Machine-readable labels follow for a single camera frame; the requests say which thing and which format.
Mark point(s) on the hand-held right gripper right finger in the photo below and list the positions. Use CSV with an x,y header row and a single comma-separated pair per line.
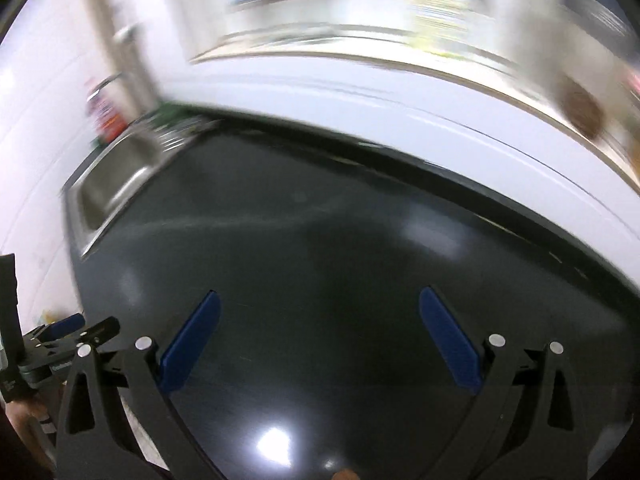
x,y
450,340

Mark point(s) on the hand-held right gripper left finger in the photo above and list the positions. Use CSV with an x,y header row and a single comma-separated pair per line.
x,y
192,340

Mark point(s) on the dark brown round object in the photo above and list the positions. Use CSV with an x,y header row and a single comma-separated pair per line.
x,y
580,107

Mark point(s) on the steel sink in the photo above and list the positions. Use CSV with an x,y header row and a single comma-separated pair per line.
x,y
115,170

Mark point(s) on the person's left hand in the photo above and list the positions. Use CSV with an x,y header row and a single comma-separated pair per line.
x,y
27,425

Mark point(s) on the red bottle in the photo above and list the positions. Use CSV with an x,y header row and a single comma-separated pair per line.
x,y
107,115

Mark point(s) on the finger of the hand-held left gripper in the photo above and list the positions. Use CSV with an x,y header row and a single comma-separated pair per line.
x,y
100,331
60,326

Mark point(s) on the green capped white bottle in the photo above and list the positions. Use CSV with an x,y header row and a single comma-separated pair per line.
x,y
440,10

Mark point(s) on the green scrub sponge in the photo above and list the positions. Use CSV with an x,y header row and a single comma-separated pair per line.
x,y
170,117

